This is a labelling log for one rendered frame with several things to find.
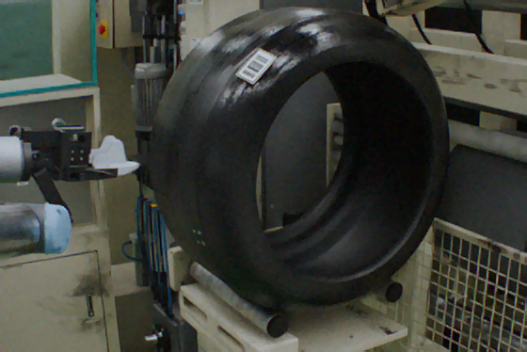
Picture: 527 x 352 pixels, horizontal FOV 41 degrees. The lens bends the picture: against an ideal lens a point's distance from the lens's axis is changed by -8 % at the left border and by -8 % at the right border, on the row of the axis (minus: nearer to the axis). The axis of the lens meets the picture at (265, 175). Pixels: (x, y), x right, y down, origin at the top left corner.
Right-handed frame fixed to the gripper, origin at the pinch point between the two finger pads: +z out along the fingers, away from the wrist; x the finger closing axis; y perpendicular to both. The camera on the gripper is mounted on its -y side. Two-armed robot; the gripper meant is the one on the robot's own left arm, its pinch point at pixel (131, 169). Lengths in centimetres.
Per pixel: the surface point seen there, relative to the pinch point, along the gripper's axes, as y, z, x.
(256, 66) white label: 18.9, 16.3, -10.5
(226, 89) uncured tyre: 14.7, 12.4, -8.2
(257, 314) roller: -27.2, 24.4, -5.1
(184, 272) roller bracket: -29.1, 23.4, 24.6
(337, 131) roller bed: 0, 69, 36
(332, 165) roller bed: -9, 71, 39
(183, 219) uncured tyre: -8.9, 9.8, -1.2
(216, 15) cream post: 26.8, 27.5, 27.6
